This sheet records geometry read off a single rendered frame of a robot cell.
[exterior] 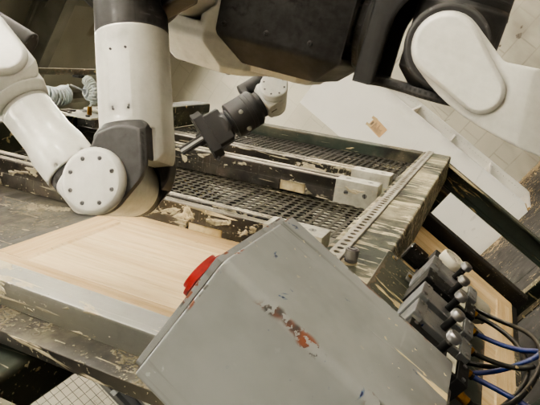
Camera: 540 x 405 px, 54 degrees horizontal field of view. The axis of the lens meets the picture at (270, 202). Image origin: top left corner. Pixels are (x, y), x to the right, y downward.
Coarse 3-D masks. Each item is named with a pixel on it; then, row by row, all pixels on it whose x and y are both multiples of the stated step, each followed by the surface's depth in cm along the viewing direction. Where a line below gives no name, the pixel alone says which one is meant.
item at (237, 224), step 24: (0, 168) 131; (24, 168) 128; (48, 192) 127; (144, 216) 117; (168, 216) 115; (192, 216) 112; (216, 216) 110; (240, 216) 109; (264, 216) 111; (240, 240) 109
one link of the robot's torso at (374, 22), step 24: (384, 0) 71; (408, 0) 71; (504, 0) 68; (384, 24) 72; (408, 24) 82; (360, 48) 75; (384, 48) 83; (360, 72) 74; (384, 72) 85; (432, 96) 72
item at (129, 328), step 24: (0, 264) 82; (0, 288) 77; (24, 288) 75; (48, 288) 76; (72, 288) 77; (24, 312) 76; (48, 312) 75; (72, 312) 73; (96, 312) 72; (120, 312) 72; (144, 312) 73; (96, 336) 72; (120, 336) 70; (144, 336) 69
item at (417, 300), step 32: (384, 256) 102; (416, 256) 97; (448, 256) 95; (384, 288) 90; (416, 288) 77; (448, 288) 78; (416, 320) 65; (448, 320) 66; (480, 320) 83; (448, 352) 62; (480, 352) 94; (480, 384) 85
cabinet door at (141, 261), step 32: (96, 224) 109; (128, 224) 112; (160, 224) 114; (0, 256) 89; (32, 256) 91; (64, 256) 93; (96, 256) 95; (128, 256) 96; (160, 256) 98; (192, 256) 100; (96, 288) 82; (128, 288) 84; (160, 288) 86
